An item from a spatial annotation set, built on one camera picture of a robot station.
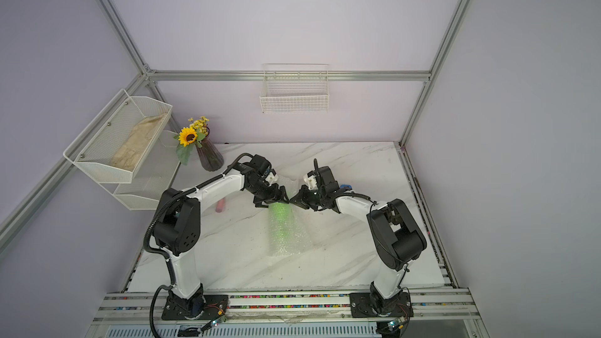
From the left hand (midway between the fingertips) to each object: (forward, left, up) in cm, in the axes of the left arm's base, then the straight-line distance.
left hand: (280, 205), depth 90 cm
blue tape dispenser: (-4, -22, +19) cm, 29 cm away
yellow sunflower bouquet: (+21, +36, +17) cm, 45 cm away
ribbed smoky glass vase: (+24, +34, +2) cm, 41 cm away
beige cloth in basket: (+6, +49, +23) cm, 54 cm away
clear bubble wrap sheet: (-14, -10, -3) cm, 17 cm away
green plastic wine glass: (-11, -2, +2) cm, 11 cm away
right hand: (0, -5, +1) cm, 5 cm away
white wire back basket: (+39, -6, +27) cm, 48 cm away
